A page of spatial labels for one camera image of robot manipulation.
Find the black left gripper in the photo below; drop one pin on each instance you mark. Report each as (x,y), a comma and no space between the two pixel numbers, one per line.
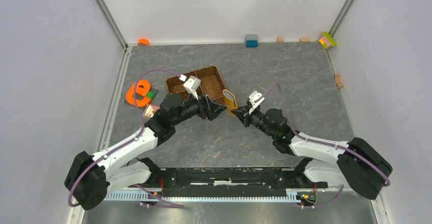
(209,109)

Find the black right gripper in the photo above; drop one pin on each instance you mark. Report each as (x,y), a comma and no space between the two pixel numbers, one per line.
(242,115)

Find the yellow leather card holder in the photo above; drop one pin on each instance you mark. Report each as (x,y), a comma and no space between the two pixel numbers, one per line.
(230,104)

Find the blue cards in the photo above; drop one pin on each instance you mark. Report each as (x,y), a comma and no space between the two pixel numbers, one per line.
(229,96)

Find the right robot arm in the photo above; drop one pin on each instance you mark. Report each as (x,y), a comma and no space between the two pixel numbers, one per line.
(354,163)

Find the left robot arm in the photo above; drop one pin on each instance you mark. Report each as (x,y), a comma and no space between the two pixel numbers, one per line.
(92,176)

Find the pink card on table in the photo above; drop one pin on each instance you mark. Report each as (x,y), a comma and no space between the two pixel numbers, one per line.
(150,110)

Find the green toy brick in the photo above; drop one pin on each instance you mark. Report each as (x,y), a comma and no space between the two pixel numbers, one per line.
(151,94)

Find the blue grey toy bricks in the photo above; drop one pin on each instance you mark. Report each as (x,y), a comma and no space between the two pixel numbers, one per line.
(251,40)

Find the orange letter shaped block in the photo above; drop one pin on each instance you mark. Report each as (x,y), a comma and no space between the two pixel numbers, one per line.
(137,94)

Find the orange round cap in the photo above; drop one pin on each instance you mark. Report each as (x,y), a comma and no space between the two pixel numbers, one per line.
(143,42)

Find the curved wooden block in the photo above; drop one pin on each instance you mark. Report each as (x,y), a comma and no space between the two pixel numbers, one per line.
(338,81)

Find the green pink yellow bricks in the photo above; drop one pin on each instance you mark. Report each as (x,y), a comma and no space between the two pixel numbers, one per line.
(327,41)

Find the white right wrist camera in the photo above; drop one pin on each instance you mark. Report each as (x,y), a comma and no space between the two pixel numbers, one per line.
(255,98)

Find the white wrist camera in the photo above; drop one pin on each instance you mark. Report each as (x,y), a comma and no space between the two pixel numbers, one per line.
(191,85)
(255,98)

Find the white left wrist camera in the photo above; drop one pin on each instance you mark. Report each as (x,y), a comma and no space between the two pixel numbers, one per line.
(191,85)

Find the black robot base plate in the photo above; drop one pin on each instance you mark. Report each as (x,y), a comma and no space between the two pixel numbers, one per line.
(229,181)

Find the aluminium frame rail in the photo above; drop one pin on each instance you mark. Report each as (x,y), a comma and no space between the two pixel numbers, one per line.
(111,22)

